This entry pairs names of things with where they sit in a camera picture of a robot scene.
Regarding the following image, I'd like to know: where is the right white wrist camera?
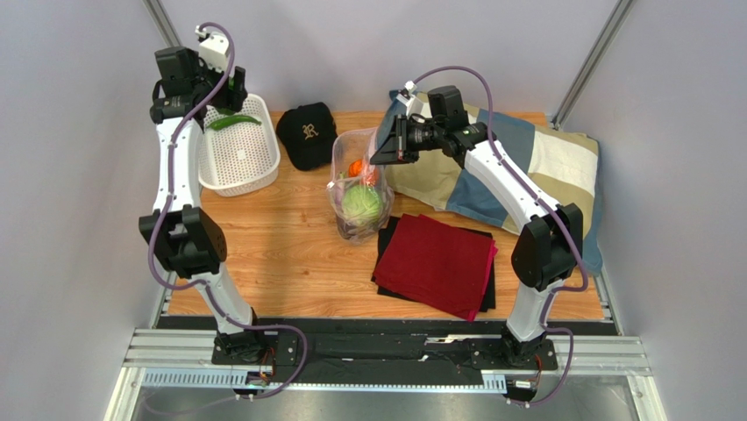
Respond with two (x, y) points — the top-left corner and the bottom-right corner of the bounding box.
(396, 81), (424, 117)

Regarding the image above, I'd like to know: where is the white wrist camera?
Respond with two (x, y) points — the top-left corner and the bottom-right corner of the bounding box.
(196, 28), (231, 73)
(396, 81), (424, 117)

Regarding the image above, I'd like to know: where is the checked blue beige pillow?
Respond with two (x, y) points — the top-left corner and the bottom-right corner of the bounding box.
(385, 105), (603, 276)

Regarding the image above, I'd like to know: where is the purple toy eggplant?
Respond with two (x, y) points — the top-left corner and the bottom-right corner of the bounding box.
(336, 217), (379, 242)

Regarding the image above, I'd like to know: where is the white plastic basket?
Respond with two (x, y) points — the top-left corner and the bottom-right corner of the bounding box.
(197, 94), (281, 196)

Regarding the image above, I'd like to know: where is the clear zip top bag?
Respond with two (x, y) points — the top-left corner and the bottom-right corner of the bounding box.
(326, 127), (394, 243)

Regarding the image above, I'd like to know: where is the corner aluminium post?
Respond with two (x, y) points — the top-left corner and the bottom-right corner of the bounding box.
(143, 0), (212, 111)
(550, 0), (637, 130)

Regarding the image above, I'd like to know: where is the green toy chili pepper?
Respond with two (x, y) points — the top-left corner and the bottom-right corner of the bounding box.
(208, 114), (262, 131)

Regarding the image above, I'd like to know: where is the black baseball cap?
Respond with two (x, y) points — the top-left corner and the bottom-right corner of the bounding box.
(275, 102), (338, 171)

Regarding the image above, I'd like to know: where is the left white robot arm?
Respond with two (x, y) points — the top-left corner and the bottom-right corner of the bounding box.
(139, 47), (269, 364)

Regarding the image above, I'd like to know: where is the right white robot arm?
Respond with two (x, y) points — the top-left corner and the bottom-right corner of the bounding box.
(370, 82), (583, 367)

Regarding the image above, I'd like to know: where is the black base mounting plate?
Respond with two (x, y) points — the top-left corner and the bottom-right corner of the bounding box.
(211, 318), (558, 386)

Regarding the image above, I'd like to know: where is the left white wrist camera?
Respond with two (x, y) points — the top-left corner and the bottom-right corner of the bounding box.
(196, 28), (231, 73)

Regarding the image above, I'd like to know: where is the black folded cloth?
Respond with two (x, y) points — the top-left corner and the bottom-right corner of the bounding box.
(371, 214), (498, 313)

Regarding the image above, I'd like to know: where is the green toy cabbage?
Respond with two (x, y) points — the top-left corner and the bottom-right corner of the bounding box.
(341, 185), (382, 224)

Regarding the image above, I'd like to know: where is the right corner aluminium post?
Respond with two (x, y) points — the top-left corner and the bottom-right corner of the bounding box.
(550, 0), (637, 130)

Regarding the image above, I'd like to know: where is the left corner aluminium post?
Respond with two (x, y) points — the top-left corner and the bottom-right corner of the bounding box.
(143, 0), (212, 111)

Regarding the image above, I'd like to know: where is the red folded cloth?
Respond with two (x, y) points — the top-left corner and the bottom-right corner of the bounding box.
(373, 212), (500, 323)

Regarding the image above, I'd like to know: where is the aluminium frame rail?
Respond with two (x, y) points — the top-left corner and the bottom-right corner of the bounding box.
(105, 317), (666, 420)

